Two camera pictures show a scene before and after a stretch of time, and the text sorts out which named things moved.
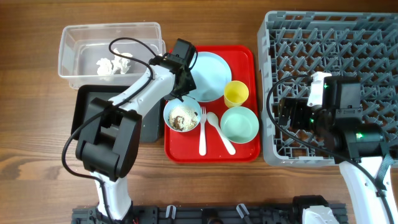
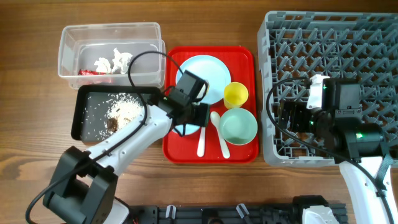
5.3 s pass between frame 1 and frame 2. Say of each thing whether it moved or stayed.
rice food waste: moved
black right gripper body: stayed
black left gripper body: moved
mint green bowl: stayed
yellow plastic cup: stayed
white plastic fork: stayed
